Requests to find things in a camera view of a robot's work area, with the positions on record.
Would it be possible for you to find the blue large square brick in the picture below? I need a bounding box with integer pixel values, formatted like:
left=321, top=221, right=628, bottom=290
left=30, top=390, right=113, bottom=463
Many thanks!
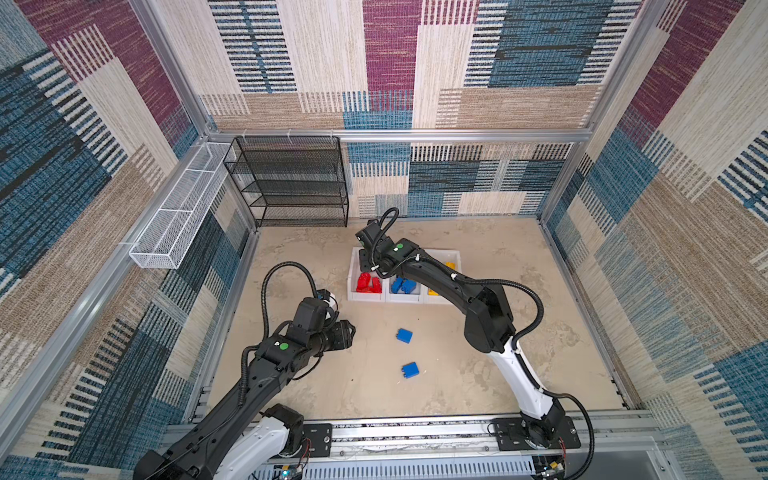
left=400, top=279, right=417, bottom=295

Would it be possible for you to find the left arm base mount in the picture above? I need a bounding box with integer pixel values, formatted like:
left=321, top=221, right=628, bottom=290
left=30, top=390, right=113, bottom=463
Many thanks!
left=263, top=423, right=333, bottom=460

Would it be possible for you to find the black wire shelf rack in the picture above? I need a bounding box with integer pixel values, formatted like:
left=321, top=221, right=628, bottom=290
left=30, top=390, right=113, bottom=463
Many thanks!
left=224, top=136, right=350, bottom=228

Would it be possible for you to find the middle white bin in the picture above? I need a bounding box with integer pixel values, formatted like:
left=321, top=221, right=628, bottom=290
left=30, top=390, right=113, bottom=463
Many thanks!
left=385, top=276, right=423, bottom=304

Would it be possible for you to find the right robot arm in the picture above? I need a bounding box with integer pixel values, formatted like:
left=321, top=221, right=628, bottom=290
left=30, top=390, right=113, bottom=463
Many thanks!
left=356, top=207, right=595, bottom=479

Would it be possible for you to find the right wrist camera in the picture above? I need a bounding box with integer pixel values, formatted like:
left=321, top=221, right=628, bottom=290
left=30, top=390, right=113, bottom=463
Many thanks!
left=355, top=219, right=382, bottom=249

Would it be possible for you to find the white bin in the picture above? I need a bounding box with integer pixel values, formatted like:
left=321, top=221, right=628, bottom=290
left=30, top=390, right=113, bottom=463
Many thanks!
left=346, top=247, right=389, bottom=302
left=385, top=276, right=423, bottom=304
left=421, top=249, right=461, bottom=306

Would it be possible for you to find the white wire mesh basket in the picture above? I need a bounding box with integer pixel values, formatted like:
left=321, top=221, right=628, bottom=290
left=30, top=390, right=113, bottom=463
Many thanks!
left=129, top=143, right=229, bottom=270

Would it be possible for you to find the red long curved brick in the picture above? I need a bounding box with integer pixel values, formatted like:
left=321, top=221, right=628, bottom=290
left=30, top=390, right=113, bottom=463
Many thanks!
left=369, top=277, right=382, bottom=294

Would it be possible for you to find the blue brick centre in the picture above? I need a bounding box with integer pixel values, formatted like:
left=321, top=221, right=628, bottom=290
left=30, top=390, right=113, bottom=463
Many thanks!
left=396, top=328, right=413, bottom=344

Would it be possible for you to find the left white bin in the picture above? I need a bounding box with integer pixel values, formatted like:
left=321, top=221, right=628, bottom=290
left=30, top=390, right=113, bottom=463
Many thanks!
left=346, top=247, right=389, bottom=302

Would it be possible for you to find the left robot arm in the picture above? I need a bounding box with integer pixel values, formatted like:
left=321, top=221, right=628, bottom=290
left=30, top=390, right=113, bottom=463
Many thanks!
left=133, top=285, right=356, bottom=479

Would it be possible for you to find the blue brick bottom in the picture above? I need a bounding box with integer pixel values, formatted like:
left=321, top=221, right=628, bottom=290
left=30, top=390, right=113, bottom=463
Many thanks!
left=401, top=362, right=420, bottom=379

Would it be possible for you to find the blue long studded brick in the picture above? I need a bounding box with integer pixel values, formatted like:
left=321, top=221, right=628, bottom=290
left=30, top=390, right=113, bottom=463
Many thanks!
left=390, top=277, right=403, bottom=294

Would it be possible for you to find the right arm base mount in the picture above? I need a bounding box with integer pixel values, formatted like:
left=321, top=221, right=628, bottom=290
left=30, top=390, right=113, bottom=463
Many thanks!
left=488, top=416, right=582, bottom=451

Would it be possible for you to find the right white bin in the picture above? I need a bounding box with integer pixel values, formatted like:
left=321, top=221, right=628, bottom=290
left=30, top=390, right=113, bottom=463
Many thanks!
left=421, top=249, right=461, bottom=306

